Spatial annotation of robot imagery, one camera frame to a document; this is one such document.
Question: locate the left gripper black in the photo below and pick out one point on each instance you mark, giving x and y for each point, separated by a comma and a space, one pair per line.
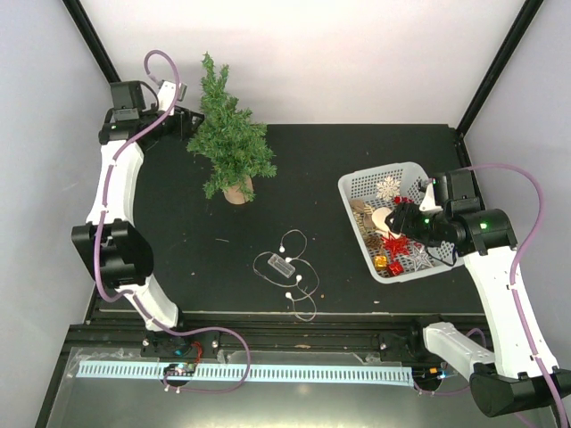
183, 129

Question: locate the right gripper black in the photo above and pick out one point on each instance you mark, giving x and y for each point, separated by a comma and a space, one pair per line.
402, 221

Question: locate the white plastic basket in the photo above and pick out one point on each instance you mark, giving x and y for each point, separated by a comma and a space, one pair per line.
358, 191

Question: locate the small green christmas tree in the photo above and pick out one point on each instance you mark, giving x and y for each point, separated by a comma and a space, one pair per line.
230, 139

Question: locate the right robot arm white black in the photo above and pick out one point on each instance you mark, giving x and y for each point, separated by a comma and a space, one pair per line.
520, 373

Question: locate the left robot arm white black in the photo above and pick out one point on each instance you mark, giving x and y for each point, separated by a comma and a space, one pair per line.
115, 253

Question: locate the red bow ornament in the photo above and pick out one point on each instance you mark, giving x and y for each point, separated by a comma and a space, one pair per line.
398, 200

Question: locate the wooden snowman ornament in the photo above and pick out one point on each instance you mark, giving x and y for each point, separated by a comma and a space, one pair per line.
378, 218

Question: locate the red foil star ornament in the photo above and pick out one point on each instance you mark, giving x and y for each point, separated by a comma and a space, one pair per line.
396, 246

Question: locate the white wooden snowflake ornament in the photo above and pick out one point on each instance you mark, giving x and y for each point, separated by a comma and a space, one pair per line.
388, 189

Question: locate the pine cone ornament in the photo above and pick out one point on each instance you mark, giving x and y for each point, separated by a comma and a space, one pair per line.
374, 243

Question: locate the silver star ornament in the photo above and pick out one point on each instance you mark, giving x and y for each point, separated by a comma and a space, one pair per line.
419, 258

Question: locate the gold gift box ornament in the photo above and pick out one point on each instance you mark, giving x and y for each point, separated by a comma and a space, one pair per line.
380, 262

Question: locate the red gift box ornament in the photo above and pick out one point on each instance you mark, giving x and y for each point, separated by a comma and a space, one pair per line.
395, 268

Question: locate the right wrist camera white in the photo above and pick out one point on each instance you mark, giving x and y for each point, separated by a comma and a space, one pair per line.
429, 203

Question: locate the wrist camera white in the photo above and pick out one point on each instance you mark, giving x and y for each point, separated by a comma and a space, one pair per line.
166, 94
429, 203

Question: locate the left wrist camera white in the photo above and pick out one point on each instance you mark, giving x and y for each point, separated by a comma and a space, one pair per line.
166, 94

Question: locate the light blue slotted cable duct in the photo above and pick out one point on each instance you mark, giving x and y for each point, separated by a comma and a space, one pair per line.
255, 373

